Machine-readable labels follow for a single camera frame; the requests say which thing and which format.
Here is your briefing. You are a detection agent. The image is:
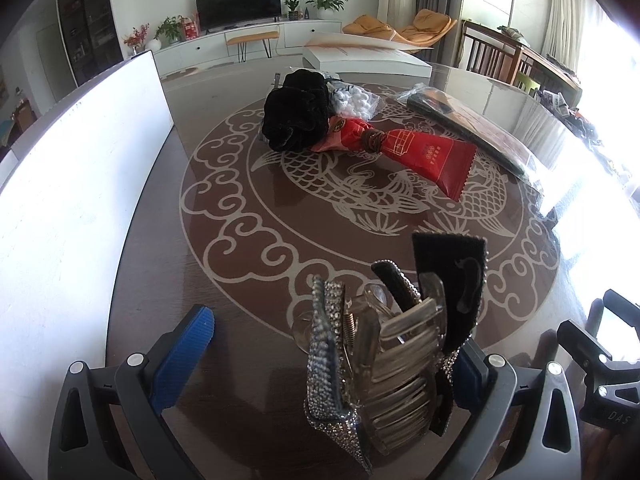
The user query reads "red flower arrangement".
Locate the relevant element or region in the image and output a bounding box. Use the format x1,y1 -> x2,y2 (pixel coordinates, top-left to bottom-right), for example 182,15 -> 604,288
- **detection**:
123,24 -> 151,56

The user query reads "dark wooden bench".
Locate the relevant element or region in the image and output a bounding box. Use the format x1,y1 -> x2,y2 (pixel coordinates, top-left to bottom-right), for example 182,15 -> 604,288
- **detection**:
517,42 -> 583,106

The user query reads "pile of dark clutter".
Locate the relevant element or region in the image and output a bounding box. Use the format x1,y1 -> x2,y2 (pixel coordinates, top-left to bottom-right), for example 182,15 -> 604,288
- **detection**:
540,87 -> 616,151

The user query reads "white board panel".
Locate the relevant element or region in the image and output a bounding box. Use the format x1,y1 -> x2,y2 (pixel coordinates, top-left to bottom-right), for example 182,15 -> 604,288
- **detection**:
0,50 -> 175,396

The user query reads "plain black velvet scrunchie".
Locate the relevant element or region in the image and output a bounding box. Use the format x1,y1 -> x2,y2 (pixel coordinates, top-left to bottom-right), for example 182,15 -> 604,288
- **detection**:
262,70 -> 335,152

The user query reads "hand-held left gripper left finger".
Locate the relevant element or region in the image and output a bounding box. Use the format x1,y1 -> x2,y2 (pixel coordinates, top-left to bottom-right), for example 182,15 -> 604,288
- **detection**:
47,304 -> 215,480

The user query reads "dark glass display cabinet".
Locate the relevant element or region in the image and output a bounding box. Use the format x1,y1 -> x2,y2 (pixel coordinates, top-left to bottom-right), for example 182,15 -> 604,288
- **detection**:
55,0 -> 123,88

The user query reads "sheer white curtain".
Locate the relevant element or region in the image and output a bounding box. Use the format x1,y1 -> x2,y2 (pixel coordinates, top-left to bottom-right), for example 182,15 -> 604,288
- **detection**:
547,0 -> 608,68

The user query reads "dark wooden chair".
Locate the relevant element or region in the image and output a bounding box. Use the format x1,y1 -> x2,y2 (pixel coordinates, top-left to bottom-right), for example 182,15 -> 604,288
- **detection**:
460,19 -> 523,83

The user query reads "red foil packet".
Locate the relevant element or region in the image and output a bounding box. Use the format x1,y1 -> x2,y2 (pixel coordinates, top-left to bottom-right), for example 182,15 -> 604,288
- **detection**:
312,115 -> 478,202

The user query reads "wooden bench with metal legs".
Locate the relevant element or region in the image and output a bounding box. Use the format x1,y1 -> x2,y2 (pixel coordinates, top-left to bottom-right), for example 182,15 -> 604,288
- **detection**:
225,30 -> 280,63

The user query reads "white flat box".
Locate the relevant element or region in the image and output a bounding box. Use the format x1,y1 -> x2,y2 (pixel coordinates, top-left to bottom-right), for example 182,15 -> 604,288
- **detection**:
302,31 -> 433,79

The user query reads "black television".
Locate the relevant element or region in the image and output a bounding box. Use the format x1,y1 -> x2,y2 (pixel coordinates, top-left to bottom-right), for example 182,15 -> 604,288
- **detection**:
195,0 -> 282,32

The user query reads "bag of white cotton balls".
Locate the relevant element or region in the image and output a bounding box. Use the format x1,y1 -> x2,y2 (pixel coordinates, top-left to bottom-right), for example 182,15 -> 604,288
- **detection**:
327,77 -> 386,121

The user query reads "rhinestone hair claw clip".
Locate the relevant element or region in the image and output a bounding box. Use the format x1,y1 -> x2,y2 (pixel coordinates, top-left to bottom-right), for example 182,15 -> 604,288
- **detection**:
306,232 -> 488,476

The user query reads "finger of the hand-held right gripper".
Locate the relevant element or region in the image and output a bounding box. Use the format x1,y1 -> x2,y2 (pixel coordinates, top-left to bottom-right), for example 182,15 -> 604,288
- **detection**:
587,288 -> 640,341
556,319 -> 640,430

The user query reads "bushy green potted plant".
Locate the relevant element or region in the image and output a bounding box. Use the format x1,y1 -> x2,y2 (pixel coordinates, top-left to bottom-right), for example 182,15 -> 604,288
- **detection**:
155,16 -> 185,43

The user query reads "large green potted plant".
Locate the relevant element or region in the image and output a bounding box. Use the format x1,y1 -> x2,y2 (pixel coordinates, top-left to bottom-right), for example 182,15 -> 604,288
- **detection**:
304,0 -> 348,22

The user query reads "orange lounge chair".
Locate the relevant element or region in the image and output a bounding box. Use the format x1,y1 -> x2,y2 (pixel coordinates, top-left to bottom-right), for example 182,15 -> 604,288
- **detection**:
342,8 -> 458,51

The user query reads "clear plastic packet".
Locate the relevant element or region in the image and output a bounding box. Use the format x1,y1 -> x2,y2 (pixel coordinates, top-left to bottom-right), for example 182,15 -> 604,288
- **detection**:
395,86 -> 533,178

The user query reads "brown hair tie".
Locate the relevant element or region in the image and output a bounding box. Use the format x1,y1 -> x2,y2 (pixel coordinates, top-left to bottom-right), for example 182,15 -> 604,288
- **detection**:
361,129 -> 389,155

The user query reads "white television cabinet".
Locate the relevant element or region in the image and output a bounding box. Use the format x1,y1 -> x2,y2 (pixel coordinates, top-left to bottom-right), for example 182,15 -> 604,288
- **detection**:
150,19 -> 343,76

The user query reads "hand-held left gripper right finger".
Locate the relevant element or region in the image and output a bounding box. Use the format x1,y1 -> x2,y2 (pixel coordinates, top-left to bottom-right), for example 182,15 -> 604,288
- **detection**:
454,337 -> 583,480

